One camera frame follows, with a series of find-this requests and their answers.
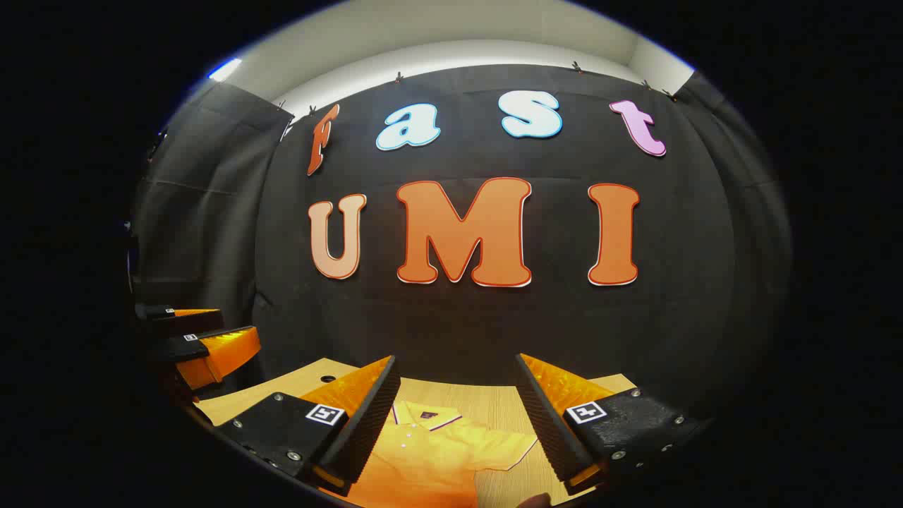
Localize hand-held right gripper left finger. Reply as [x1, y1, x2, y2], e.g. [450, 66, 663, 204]
[215, 355, 401, 496]

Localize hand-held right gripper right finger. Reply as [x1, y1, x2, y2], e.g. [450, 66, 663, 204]
[515, 353, 708, 496]

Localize orange T-shirt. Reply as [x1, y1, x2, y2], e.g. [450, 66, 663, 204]
[344, 401, 540, 508]

